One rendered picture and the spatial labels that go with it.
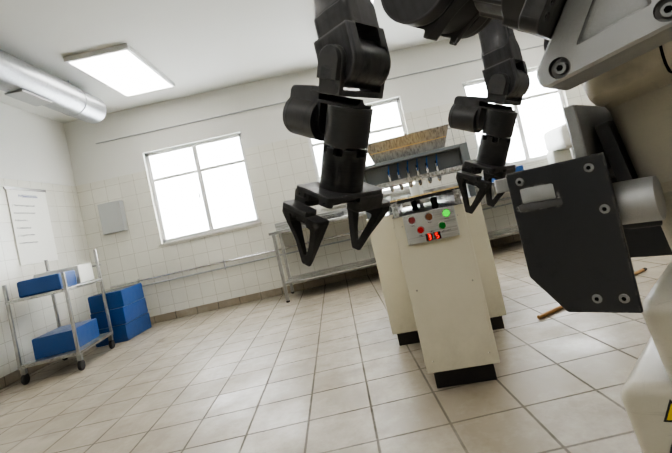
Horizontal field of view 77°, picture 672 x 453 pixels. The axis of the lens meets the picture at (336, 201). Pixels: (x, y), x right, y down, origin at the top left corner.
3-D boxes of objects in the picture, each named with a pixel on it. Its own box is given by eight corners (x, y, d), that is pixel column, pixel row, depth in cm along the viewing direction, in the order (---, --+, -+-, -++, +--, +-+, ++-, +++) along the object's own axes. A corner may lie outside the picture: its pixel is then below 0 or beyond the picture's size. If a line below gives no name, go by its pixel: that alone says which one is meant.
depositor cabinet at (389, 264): (398, 300, 397) (378, 213, 400) (476, 286, 386) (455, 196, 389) (394, 348, 271) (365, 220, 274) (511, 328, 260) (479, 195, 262)
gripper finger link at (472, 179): (448, 209, 86) (457, 164, 83) (465, 204, 91) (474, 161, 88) (479, 220, 81) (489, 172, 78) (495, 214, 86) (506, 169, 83)
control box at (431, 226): (408, 244, 202) (402, 216, 202) (459, 234, 198) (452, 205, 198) (408, 245, 198) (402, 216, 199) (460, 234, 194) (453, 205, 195)
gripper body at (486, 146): (461, 169, 85) (469, 132, 82) (485, 165, 92) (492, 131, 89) (492, 178, 80) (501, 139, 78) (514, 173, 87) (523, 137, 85)
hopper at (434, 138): (370, 169, 304) (366, 150, 305) (448, 150, 295) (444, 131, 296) (366, 166, 276) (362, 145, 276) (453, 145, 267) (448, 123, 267)
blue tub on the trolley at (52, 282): (38, 293, 432) (35, 278, 432) (78, 284, 435) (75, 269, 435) (18, 298, 402) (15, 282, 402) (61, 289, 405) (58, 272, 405)
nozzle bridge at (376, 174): (370, 217, 306) (359, 172, 307) (471, 195, 295) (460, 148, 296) (365, 220, 274) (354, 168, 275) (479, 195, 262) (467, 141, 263)
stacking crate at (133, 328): (123, 333, 561) (120, 318, 562) (152, 326, 560) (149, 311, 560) (95, 347, 501) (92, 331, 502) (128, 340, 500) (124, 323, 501)
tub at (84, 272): (53, 289, 470) (50, 271, 471) (95, 279, 477) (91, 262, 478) (35, 294, 434) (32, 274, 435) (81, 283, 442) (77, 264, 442)
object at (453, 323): (424, 342, 269) (392, 205, 272) (479, 333, 264) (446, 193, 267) (431, 392, 200) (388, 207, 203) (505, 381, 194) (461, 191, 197)
